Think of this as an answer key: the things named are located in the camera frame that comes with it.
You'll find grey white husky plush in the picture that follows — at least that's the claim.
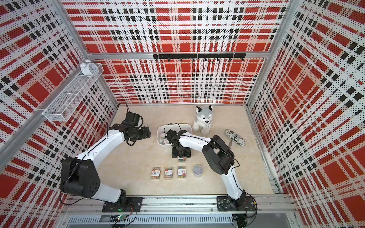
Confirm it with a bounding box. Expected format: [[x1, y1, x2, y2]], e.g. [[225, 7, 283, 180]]
[[192, 105, 214, 135]]

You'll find white alarm clock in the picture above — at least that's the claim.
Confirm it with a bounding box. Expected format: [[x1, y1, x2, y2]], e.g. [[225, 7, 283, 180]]
[[80, 59, 99, 76]]

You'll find round clear paper clip jar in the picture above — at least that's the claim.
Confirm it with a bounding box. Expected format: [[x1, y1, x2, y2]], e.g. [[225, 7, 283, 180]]
[[193, 165, 203, 178]]

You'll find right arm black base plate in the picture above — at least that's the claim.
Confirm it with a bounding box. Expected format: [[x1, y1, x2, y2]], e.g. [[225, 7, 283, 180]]
[[216, 195, 256, 212]]

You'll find black hook rail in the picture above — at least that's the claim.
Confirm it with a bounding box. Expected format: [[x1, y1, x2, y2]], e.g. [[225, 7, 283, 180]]
[[153, 53, 246, 60]]

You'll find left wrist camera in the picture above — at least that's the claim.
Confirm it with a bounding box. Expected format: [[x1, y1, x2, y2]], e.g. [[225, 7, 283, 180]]
[[125, 112, 142, 126]]

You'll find white wire mesh shelf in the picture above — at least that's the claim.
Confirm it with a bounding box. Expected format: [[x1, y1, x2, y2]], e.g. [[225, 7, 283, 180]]
[[42, 63, 104, 122]]

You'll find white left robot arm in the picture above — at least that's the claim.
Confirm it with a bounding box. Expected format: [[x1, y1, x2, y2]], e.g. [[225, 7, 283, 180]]
[[60, 112, 151, 207]]

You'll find green circuit board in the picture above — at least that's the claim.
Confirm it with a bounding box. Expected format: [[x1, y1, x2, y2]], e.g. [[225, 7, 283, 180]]
[[110, 215, 125, 223]]

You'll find square paper clip box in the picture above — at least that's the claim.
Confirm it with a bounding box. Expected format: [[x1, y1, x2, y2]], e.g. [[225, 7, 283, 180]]
[[177, 166, 186, 179]]

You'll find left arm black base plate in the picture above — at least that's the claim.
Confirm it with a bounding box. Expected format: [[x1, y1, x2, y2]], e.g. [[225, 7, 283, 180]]
[[102, 197, 143, 213]]

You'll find white plastic storage box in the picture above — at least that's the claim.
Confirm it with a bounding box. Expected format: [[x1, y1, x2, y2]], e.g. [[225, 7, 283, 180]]
[[156, 123, 192, 146]]

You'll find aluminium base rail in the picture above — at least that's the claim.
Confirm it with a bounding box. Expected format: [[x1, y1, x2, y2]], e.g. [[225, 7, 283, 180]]
[[61, 194, 296, 215]]

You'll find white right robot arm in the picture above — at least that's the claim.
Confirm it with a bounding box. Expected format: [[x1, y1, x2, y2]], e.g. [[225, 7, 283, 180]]
[[165, 130, 247, 207]]

